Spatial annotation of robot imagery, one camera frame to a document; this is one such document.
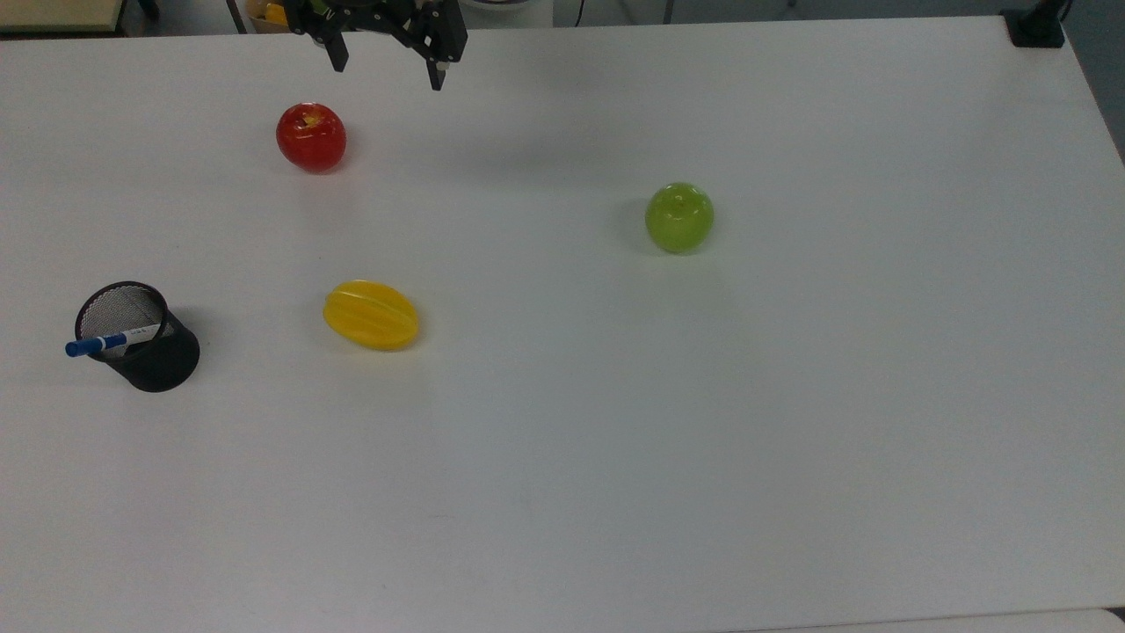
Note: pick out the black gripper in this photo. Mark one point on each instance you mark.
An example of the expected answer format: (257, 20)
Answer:
(369, 12)

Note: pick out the blue capped white marker pen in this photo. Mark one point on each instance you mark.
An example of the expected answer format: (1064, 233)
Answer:
(110, 341)

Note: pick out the black mesh pen cup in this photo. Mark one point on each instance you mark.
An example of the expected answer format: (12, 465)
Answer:
(149, 352)

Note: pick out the red apple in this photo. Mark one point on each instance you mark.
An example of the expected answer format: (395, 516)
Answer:
(311, 137)

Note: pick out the yellow star fruit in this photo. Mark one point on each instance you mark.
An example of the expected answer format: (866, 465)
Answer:
(371, 315)

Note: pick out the wooden furniture piece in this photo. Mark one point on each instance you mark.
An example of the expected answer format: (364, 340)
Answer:
(57, 14)

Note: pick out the green apple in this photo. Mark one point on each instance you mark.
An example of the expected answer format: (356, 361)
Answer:
(679, 217)

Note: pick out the white adjacent table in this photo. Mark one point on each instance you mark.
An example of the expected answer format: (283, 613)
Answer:
(949, 622)

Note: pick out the black table clamp mount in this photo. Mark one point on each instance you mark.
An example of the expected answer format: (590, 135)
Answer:
(1035, 26)

